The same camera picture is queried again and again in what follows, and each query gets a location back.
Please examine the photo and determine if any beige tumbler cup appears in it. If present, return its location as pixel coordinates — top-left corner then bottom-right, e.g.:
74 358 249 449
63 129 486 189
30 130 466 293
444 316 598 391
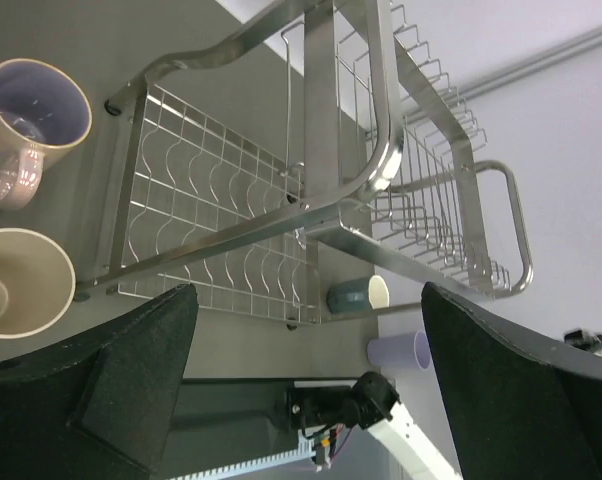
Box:
0 228 76 340

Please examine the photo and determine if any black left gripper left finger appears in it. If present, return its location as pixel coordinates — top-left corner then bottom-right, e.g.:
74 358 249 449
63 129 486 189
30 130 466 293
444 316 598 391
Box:
0 285 198 479

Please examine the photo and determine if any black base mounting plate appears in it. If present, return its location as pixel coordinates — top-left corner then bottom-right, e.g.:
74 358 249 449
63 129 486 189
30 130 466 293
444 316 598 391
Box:
162 378 363 470

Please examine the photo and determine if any steel two-tier dish rack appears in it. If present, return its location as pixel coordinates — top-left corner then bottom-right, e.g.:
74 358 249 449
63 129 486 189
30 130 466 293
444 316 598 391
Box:
75 1 533 328

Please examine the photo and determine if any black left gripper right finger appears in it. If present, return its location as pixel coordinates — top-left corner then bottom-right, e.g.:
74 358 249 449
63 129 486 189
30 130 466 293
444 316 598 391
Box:
421 283 602 479

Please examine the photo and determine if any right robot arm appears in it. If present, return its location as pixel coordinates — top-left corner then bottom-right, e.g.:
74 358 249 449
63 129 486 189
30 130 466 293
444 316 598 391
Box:
287 372 462 479

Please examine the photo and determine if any grey slotted cable duct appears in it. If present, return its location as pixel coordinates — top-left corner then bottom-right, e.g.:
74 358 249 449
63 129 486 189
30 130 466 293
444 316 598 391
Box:
172 440 315 480

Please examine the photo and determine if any blue-grey mug white inside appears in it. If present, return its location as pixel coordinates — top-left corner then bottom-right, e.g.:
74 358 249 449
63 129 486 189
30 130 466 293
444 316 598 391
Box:
326 275 390 314

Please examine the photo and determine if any lavender cup right side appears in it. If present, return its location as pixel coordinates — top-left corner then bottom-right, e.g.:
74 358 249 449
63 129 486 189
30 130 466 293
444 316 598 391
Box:
367 330 432 370

